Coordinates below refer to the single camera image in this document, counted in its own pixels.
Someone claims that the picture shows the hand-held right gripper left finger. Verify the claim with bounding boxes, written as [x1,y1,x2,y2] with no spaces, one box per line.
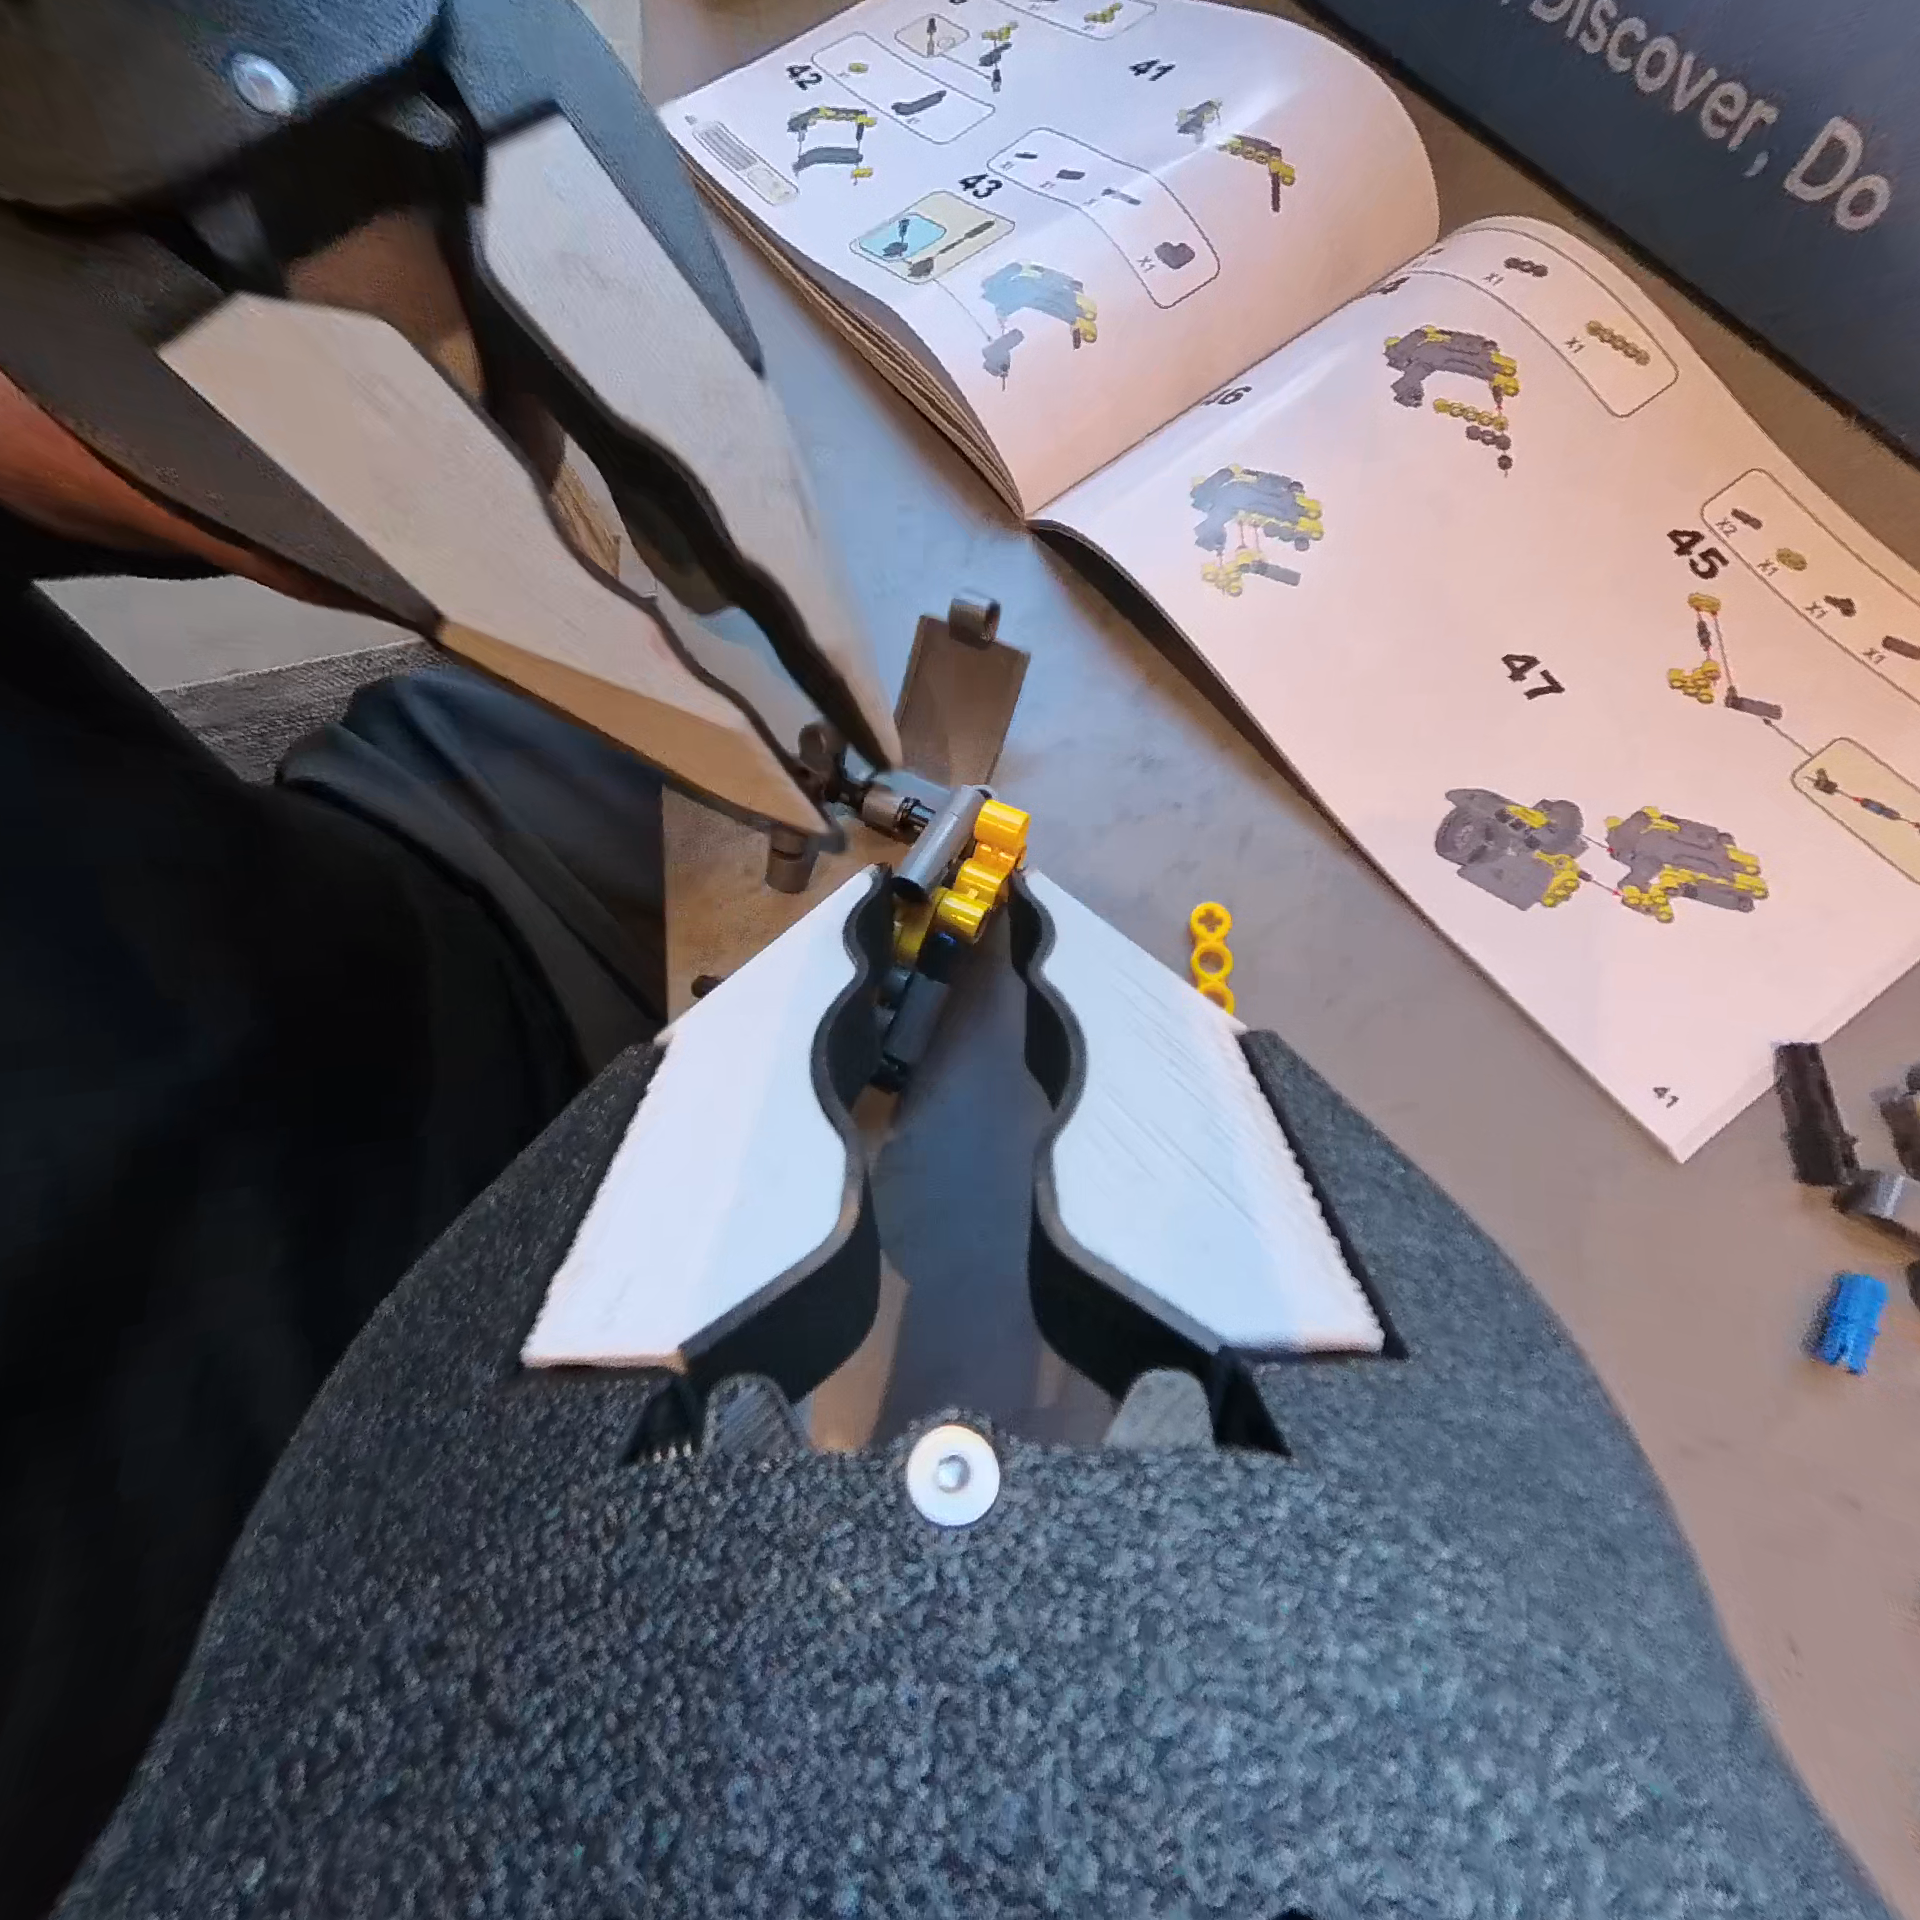
[521,865,902,1406]

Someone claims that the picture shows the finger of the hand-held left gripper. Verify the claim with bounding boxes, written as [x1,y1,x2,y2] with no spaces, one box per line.
[470,109,906,774]
[157,285,851,855]

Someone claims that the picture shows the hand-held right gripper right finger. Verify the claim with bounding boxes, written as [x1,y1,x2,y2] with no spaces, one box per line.
[1010,865,1385,1406]

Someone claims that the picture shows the yellow brick assembly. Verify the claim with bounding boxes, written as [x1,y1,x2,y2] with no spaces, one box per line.
[873,786,1040,1095]

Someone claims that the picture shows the dark grey brick assembly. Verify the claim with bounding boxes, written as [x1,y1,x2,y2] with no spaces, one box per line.
[765,594,1036,897]

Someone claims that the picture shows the grey desk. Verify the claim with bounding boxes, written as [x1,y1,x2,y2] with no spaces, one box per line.
[639,0,1920,1920]

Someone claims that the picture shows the person's black clothed body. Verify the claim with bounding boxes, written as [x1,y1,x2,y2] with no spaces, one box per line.
[0,511,670,1863]

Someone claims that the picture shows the black connector piece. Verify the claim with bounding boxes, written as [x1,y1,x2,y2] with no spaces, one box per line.
[1775,1044,1862,1191]

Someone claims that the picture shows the blue connector pin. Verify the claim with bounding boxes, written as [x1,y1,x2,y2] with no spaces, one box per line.
[1809,1271,1892,1373]

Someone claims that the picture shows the pile of loose toy bricks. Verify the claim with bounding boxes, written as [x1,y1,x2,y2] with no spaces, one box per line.
[1830,1058,1920,1306]

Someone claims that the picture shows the open instruction booklet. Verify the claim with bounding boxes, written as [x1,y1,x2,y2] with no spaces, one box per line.
[663,0,1920,1163]

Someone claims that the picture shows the dark blue cardboard box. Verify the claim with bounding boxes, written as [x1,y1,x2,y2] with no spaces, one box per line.
[1308,0,1920,455]

